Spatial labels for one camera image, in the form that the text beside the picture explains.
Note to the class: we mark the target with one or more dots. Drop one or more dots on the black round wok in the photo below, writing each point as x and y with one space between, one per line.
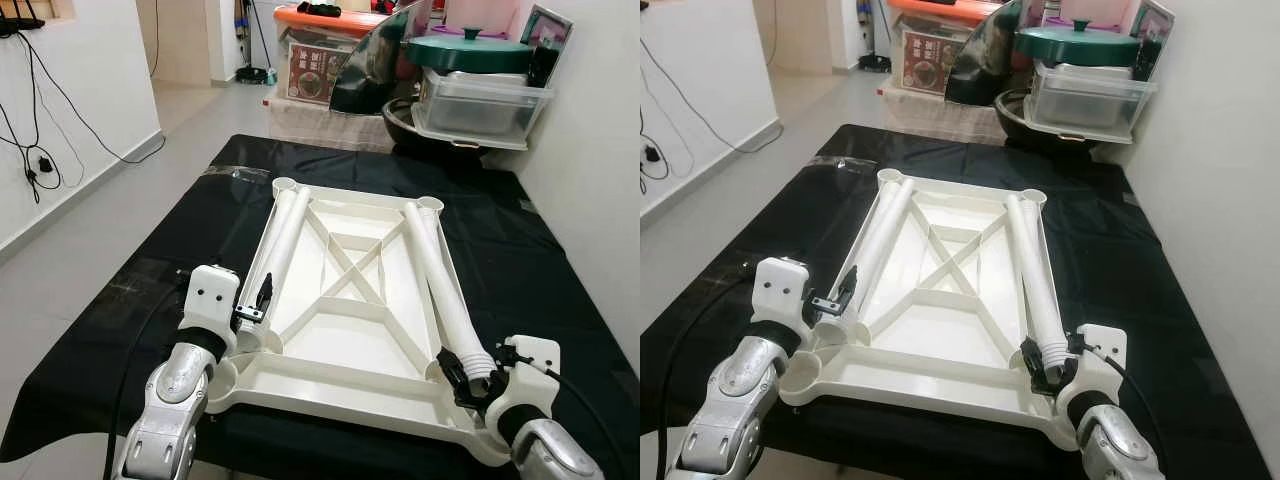
400 125
1010 115

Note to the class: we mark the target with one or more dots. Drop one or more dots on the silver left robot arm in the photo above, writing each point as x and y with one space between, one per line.
735 390
170 400

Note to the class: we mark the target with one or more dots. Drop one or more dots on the clear crinkled tape strip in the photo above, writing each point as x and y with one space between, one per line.
858 163
240 173

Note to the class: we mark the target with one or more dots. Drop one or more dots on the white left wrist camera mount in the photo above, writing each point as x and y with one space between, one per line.
212 295
780 285

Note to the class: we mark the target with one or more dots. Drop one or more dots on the beige patterned cloth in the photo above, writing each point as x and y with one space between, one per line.
935 115
320 125

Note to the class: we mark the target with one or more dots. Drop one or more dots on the clear flat tape patch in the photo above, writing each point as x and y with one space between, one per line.
725 275
150 282

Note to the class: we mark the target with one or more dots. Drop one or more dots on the red printed cardboard box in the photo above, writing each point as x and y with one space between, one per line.
315 75
928 62

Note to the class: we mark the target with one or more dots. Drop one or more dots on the black power adapter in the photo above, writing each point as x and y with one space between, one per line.
652 153
42 165

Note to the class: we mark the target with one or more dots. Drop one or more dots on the pink plastic container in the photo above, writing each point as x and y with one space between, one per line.
1095 12
480 15

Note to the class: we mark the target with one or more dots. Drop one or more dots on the black router box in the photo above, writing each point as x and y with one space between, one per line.
20 25

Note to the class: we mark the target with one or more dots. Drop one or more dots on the dark floor mop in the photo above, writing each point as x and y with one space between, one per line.
875 63
258 75

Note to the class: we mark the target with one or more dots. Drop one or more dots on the white plastic table top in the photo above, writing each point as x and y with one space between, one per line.
930 330
340 340

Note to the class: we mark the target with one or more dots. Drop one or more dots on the orange plastic lid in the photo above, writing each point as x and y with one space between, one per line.
950 10
340 20

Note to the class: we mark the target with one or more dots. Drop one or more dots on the green round pot lid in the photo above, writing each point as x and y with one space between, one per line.
470 55
1078 45

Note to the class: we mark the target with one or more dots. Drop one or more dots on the clear plastic storage box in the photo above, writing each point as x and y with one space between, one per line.
1090 100
480 110

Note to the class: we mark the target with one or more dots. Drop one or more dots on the small black flat item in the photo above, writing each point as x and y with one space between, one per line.
318 9

